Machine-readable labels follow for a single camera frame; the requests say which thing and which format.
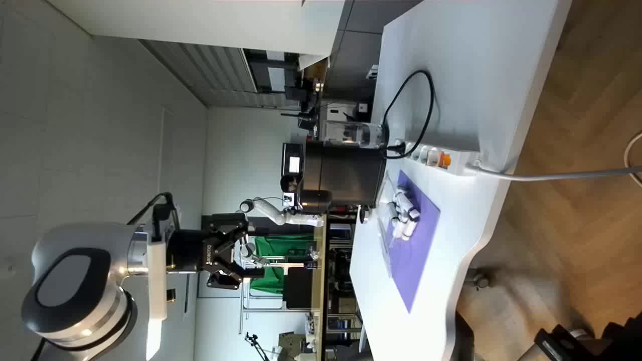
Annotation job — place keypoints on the clear plastic container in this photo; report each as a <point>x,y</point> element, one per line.
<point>400,216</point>

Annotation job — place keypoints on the green board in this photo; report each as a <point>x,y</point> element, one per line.
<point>281,258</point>

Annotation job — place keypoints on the grey power strip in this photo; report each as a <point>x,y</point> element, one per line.
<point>449,146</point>

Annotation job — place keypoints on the white countertop machine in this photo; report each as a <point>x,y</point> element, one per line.
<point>342,122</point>

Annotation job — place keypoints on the purple mat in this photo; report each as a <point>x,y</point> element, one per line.
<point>419,262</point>

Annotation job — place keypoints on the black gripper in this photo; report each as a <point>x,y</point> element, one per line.
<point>187,250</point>

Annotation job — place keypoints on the white overhead cabinet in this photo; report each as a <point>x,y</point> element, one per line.
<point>202,22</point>

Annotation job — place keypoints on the small white robot arm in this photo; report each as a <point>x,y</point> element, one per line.
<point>281,214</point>

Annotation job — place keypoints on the dark storage shelf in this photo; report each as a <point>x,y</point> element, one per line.
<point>340,281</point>

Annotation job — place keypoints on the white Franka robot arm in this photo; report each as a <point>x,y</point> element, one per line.
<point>86,281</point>

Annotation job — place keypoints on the black display device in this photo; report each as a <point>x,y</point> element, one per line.
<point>293,166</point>

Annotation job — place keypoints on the dark cylindrical appliance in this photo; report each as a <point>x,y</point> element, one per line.
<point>343,173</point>

